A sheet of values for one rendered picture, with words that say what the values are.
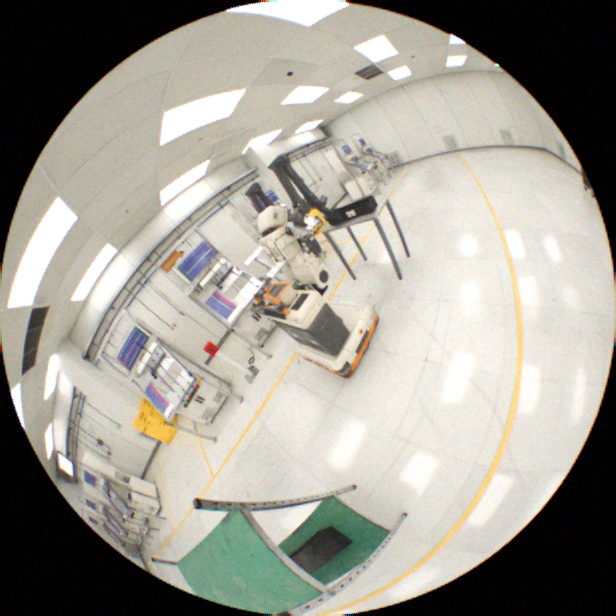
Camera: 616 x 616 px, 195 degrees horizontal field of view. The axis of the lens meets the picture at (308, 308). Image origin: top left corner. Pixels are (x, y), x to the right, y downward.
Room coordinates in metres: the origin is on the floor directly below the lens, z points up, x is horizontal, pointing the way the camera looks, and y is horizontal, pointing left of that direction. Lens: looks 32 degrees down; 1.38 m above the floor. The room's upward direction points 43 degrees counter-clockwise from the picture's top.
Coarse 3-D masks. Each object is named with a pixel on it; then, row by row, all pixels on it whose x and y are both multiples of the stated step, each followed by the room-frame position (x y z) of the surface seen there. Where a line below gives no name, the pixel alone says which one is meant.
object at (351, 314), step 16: (336, 304) 1.44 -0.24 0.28; (352, 304) 1.27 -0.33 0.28; (352, 320) 1.11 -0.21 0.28; (368, 320) 1.03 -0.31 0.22; (352, 336) 0.98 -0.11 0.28; (368, 336) 0.99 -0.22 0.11; (304, 352) 1.23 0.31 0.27; (320, 352) 1.09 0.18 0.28; (352, 352) 0.91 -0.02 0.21; (336, 368) 0.86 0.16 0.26; (352, 368) 0.86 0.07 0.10
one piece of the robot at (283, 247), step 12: (264, 240) 1.33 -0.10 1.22; (276, 240) 1.20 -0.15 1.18; (288, 240) 1.18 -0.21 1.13; (276, 252) 1.29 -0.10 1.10; (288, 252) 1.22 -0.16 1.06; (300, 252) 1.27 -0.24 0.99; (300, 264) 1.24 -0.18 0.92; (312, 264) 1.22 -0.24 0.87; (324, 264) 1.26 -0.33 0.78; (300, 276) 1.35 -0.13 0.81; (312, 276) 1.21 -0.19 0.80; (324, 276) 1.23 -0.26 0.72
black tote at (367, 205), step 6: (366, 198) 1.53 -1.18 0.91; (372, 198) 1.44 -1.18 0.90; (348, 204) 1.75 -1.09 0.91; (354, 204) 1.68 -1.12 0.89; (360, 204) 1.62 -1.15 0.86; (366, 204) 1.41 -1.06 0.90; (372, 204) 1.42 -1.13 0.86; (336, 210) 1.92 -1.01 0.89; (342, 210) 1.85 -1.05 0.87; (348, 210) 1.61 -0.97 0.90; (354, 210) 1.55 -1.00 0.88; (360, 210) 1.50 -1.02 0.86; (366, 210) 1.44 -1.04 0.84; (372, 210) 1.39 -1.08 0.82; (342, 216) 1.71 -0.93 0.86; (348, 216) 1.65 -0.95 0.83; (354, 216) 1.59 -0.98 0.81; (330, 222) 1.89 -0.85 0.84; (336, 222) 1.82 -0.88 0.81
